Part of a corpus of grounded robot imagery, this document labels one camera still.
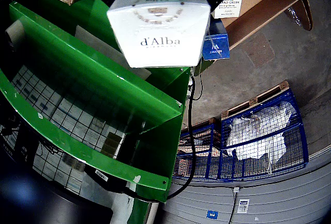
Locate white d'Alba product carton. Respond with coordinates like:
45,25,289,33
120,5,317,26
106,0,212,69

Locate open brown cardboard box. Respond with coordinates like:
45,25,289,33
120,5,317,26
214,0,314,51

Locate white cow print carton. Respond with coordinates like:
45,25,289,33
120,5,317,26
212,0,245,20

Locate dark blue product carton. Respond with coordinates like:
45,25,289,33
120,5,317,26
202,18,231,61

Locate green metal cabinet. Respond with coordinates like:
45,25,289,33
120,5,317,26
0,0,192,224

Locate white paper roll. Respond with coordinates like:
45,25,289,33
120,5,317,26
4,19,26,46

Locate wooden pallet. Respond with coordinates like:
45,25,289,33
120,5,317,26
180,116,218,132
220,80,290,121

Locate white plastic bags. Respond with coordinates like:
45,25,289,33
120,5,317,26
227,101,297,162

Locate blue plastic crate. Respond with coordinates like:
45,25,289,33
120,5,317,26
218,88,310,183

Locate black power adapter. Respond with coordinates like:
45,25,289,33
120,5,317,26
84,165,128,194

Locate grey roller shutter door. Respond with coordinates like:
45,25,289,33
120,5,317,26
147,150,331,224

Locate white printed door label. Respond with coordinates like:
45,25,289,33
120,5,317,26
236,198,250,214

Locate thin black looped cable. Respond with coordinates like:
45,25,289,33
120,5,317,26
192,74,204,101

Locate black wire grid panel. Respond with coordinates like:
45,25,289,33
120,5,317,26
0,65,127,196

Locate thick black power cable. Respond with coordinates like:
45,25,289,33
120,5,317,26
126,75,197,204

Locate tangled black cables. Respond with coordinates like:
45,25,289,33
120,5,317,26
0,115,64,157

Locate blue wire mesh cage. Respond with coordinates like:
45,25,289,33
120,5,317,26
172,124,223,181

